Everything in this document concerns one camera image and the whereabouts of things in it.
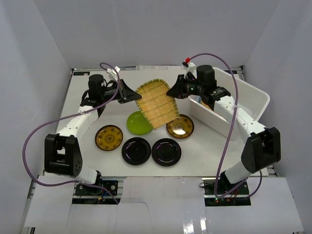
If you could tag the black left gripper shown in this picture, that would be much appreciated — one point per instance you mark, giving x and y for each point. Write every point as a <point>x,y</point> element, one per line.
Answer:
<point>122,90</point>

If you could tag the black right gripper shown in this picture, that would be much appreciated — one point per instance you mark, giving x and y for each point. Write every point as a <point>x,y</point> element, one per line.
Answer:
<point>178,91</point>

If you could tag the green plate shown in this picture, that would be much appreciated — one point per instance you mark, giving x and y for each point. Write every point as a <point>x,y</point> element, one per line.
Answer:
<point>138,124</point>

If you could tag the yellow patterned plate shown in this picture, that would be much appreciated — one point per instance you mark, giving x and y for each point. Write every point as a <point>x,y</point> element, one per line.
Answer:
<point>108,137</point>
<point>181,128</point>

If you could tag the black plate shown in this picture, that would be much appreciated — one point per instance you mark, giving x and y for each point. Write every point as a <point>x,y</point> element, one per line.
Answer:
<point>166,152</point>
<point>136,151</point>

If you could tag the white plastic bin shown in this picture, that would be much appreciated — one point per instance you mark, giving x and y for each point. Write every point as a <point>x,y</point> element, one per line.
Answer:
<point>252,103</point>

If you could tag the round bamboo woven plate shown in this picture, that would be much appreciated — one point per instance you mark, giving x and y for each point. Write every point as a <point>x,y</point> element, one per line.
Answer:
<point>205,105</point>

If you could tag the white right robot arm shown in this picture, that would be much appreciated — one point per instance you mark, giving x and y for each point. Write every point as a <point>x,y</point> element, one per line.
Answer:
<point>262,145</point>

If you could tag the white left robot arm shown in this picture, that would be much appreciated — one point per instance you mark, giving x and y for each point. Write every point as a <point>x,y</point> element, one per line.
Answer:
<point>62,155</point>

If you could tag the papers at table back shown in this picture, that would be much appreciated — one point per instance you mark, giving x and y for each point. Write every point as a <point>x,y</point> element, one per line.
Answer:
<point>159,68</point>

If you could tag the dark label sticker left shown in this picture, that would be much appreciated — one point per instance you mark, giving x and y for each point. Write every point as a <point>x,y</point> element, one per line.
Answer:
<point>76,73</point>

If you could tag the dark label sticker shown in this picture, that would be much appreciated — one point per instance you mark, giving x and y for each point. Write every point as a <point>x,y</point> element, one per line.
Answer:
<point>232,71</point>
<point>76,73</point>

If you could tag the dark label sticker right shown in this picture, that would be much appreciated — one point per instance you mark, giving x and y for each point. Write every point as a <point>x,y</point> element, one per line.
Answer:
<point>232,71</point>

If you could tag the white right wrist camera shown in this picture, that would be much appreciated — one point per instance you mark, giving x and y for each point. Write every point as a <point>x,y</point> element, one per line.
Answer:
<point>188,65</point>

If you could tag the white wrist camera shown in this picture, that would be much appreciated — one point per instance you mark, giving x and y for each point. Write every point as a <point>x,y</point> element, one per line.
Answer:
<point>188,65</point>
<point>114,72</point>

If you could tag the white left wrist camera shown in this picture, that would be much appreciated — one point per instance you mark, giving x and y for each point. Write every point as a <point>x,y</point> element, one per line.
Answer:
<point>114,72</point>

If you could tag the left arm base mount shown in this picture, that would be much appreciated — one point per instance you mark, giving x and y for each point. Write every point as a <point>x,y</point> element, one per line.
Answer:
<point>85,195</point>

